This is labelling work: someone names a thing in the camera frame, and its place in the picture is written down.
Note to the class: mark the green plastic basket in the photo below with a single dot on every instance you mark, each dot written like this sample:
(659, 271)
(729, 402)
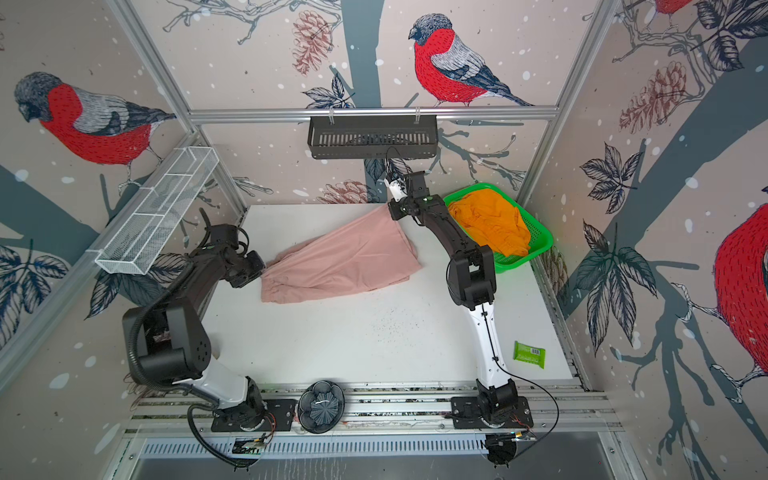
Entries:
(541, 238)

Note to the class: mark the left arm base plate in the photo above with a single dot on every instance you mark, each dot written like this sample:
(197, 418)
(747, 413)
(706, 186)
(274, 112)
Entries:
(272, 415)

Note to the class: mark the green snack packet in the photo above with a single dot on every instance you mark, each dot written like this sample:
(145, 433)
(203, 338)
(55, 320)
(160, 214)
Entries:
(530, 354)

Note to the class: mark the white mesh wall shelf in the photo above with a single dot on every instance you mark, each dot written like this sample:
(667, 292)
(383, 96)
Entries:
(143, 235)

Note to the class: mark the pink shorts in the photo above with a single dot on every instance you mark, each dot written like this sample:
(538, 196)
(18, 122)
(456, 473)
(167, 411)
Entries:
(370, 253)

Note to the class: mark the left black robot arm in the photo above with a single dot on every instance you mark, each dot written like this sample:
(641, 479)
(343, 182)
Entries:
(167, 346)

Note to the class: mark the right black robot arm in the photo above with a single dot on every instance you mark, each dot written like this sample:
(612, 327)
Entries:
(471, 283)

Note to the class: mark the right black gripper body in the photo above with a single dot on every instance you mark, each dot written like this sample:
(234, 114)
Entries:
(405, 207)

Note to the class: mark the black round fan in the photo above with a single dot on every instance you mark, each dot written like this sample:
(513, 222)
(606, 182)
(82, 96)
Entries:
(321, 407)

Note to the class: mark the black hanging wire basket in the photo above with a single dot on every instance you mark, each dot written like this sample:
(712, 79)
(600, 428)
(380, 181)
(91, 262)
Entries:
(373, 137)

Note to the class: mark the horizontal aluminium frame bar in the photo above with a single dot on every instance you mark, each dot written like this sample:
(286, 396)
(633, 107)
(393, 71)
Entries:
(237, 116)

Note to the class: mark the orange shorts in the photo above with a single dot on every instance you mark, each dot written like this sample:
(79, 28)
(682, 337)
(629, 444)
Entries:
(490, 220)

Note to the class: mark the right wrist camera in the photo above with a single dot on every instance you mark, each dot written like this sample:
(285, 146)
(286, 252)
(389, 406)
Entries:
(397, 189)

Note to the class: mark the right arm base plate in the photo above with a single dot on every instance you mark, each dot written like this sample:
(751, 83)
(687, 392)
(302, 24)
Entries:
(466, 413)

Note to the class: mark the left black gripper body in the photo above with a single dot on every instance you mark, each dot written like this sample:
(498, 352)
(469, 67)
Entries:
(249, 267)

